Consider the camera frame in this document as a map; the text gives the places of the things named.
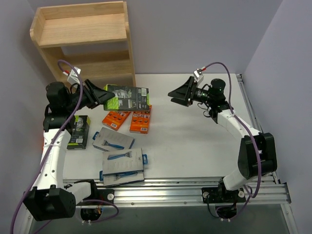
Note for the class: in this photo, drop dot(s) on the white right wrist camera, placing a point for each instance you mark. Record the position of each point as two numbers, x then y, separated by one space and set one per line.
198 76

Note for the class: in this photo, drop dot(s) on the aluminium rail frame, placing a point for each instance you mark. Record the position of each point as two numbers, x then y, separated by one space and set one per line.
186 152

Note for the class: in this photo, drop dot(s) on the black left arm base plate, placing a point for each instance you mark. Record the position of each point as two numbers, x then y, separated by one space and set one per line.
107 195

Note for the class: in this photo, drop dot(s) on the grey blue razor pack upper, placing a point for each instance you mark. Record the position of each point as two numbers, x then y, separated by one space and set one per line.
110 140

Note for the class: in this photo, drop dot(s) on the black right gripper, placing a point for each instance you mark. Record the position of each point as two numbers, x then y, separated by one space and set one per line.
191 90

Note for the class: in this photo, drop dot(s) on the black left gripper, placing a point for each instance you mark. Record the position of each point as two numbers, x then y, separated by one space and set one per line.
90 93

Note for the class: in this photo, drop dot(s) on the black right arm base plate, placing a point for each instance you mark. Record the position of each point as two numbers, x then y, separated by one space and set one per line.
218 195

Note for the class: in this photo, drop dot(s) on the wooden three-tier shelf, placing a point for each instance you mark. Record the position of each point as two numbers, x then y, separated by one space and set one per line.
94 37

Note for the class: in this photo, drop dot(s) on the grey blue razor pack middle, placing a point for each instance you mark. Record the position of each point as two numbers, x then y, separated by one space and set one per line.
123 161

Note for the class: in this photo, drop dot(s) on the orange razor box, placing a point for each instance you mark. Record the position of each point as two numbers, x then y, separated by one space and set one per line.
140 121
114 120

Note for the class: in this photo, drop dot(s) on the orange razor box right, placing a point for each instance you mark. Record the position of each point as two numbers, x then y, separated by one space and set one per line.
140 121

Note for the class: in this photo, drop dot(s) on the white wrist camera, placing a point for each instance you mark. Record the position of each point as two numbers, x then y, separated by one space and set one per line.
198 76
72 76

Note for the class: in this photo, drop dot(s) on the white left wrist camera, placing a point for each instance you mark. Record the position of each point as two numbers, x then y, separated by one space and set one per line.
72 76

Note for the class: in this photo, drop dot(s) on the orange razor box left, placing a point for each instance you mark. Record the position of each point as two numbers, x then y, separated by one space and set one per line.
114 120

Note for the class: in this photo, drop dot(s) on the grey blue razor pack lower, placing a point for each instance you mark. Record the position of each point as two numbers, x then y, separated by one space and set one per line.
121 178

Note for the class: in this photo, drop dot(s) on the black green razor box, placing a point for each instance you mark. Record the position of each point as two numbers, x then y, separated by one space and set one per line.
127 98
79 136

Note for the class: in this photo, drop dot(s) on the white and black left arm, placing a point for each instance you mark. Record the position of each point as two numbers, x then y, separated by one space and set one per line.
48 199

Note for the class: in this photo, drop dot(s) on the grey blue razor pack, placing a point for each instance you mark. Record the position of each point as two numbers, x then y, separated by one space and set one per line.
110 140
121 178
123 161

